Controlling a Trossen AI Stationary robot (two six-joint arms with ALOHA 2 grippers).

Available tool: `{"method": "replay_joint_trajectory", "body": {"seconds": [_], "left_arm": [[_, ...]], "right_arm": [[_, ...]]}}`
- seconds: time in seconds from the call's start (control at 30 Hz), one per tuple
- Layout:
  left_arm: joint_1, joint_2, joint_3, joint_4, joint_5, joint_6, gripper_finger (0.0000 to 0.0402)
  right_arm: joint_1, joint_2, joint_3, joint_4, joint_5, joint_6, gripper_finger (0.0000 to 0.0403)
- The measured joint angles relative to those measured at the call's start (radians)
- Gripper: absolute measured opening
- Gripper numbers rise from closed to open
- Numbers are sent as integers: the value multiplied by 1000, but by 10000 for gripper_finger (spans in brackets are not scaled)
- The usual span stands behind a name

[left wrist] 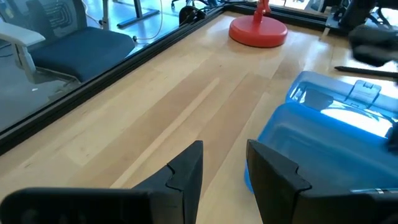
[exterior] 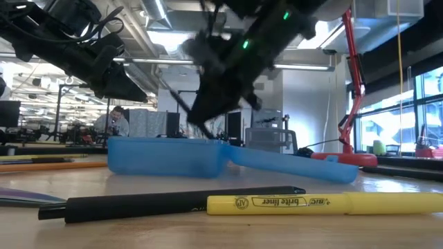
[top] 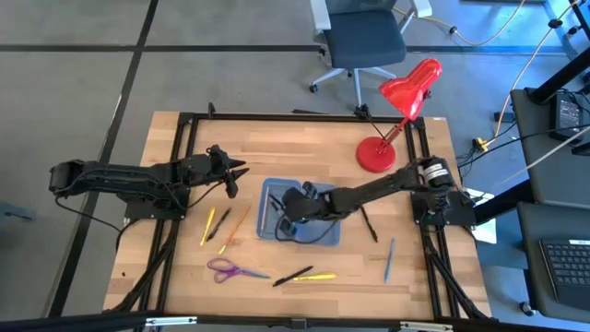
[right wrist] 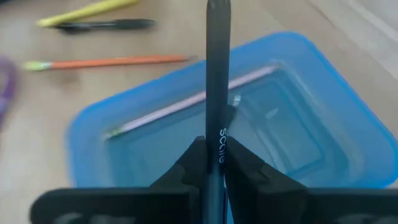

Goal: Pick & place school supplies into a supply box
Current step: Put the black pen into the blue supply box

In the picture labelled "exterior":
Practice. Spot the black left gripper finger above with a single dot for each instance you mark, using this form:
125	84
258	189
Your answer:
124	86
102	90

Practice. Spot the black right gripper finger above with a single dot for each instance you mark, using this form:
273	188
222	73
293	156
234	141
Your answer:
202	115
254	102

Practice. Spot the black pen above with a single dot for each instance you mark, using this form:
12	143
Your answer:
41	160
138	204
180	102

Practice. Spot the blue plastic supply box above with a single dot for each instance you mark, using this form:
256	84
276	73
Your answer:
166	157

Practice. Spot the yellow pencil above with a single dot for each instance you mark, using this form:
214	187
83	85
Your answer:
41	157

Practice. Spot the orange pencil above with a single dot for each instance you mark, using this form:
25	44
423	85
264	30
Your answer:
52	166

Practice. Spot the yellow BIC highlighter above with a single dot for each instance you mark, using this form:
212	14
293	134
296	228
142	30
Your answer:
311	204

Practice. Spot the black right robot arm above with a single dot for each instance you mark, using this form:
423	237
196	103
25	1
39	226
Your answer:
277	31

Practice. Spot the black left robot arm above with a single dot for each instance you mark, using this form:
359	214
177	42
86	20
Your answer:
20	27

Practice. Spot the black monitor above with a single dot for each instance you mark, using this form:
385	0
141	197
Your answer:
8	113
234	125

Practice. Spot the person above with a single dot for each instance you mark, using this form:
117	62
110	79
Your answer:
116	124

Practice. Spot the grey partition panel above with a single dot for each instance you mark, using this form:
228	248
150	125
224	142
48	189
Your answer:
147	120

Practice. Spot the office chair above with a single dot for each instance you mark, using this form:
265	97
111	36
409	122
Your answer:
271	140

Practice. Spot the ceiling light bar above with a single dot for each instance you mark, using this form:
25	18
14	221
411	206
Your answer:
301	66

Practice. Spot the red desk lamp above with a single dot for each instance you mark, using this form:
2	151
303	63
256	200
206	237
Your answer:
354	86

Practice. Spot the green object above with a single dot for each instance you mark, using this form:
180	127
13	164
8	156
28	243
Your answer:
379	148

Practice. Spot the red bin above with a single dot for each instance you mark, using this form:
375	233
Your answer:
429	152

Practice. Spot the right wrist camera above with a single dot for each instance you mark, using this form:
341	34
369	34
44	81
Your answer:
204	52

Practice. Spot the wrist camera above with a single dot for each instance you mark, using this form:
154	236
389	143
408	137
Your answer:
204	52
74	15

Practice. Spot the black stand frame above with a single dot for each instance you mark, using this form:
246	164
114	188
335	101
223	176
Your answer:
59	110

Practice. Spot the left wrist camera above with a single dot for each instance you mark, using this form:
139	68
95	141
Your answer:
74	15

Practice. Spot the silver air duct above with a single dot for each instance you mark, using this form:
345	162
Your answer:
157	12

